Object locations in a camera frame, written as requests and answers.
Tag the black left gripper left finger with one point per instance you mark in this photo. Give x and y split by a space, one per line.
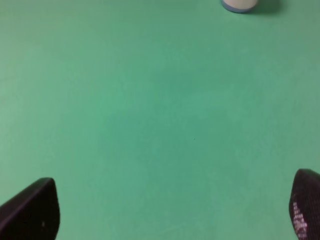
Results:
32 214

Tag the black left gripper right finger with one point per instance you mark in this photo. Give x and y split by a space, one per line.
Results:
304 204

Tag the white can with purple lid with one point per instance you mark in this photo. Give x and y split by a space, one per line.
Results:
239 6

